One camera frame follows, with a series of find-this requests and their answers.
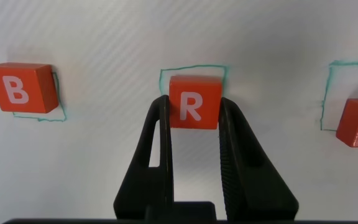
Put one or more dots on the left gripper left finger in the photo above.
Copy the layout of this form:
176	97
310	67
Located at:
154	186

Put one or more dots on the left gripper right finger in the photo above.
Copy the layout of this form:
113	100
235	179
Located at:
253	186

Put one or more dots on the orange block letter B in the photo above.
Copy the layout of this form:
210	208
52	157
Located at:
20	88

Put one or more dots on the orange block letter R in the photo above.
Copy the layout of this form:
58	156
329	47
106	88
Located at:
194	102

